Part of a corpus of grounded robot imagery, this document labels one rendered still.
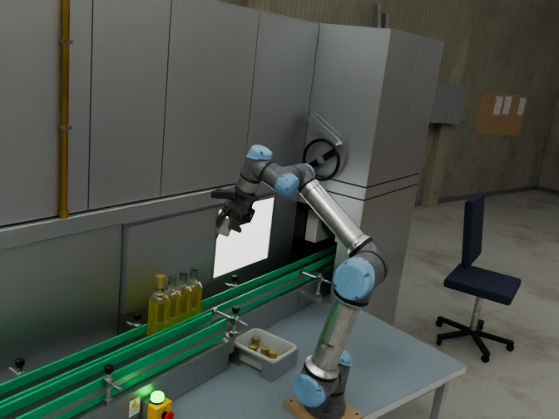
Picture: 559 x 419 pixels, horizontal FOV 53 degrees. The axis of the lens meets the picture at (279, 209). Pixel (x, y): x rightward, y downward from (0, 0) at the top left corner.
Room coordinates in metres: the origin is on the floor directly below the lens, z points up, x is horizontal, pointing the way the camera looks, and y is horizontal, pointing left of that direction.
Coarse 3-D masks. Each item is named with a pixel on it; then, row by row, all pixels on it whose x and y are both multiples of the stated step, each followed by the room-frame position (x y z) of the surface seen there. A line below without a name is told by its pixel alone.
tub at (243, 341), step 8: (256, 328) 2.16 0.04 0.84; (240, 336) 2.08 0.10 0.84; (248, 336) 2.12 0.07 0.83; (264, 336) 2.14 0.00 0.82; (272, 336) 2.12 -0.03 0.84; (240, 344) 2.01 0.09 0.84; (248, 344) 2.12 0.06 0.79; (264, 344) 2.13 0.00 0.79; (272, 344) 2.11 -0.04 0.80; (280, 344) 2.09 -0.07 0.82; (288, 344) 2.07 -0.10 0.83; (256, 352) 1.96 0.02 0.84; (280, 352) 2.08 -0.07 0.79; (288, 352) 1.99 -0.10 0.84; (272, 360) 1.92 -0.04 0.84
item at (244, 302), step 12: (312, 264) 2.68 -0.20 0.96; (324, 264) 2.79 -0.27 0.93; (288, 276) 2.49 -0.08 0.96; (300, 276) 2.59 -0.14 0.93; (264, 288) 2.33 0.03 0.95; (276, 288) 2.42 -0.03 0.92; (288, 288) 2.50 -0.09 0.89; (240, 300) 2.19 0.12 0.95; (252, 300) 2.27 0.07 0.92; (264, 300) 2.34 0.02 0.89; (204, 312) 2.01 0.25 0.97; (228, 312) 2.14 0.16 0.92; (240, 312) 2.20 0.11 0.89; (180, 324) 1.89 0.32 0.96; (120, 348) 1.67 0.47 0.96; (96, 360) 1.59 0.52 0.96; (72, 372) 1.51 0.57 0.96; (48, 384) 1.44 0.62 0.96; (12, 396) 1.36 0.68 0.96
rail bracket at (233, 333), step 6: (234, 306) 2.00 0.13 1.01; (216, 312) 2.04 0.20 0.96; (234, 312) 1.98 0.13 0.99; (228, 318) 2.00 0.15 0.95; (234, 318) 1.98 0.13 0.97; (234, 324) 1.98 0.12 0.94; (240, 324) 1.97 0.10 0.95; (246, 324) 1.96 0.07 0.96; (234, 330) 1.98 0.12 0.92; (234, 336) 1.98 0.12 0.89
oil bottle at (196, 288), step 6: (186, 282) 2.00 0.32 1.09; (192, 282) 1.99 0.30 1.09; (198, 282) 2.00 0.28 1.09; (192, 288) 1.97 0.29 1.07; (198, 288) 1.99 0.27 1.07; (192, 294) 1.97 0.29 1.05; (198, 294) 1.99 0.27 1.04; (192, 300) 1.97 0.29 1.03; (198, 300) 1.99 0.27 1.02; (192, 306) 1.97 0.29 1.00; (198, 306) 2.00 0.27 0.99; (192, 312) 1.97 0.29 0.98; (198, 312) 2.00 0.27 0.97
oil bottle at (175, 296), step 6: (168, 294) 1.88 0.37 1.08; (174, 294) 1.88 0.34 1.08; (180, 294) 1.91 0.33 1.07; (174, 300) 1.88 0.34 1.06; (180, 300) 1.91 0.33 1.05; (174, 306) 1.88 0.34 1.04; (180, 306) 1.91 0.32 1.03; (174, 312) 1.88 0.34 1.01; (180, 312) 1.91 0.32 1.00; (168, 318) 1.87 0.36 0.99; (174, 318) 1.89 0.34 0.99; (168, 324) 1.87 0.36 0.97
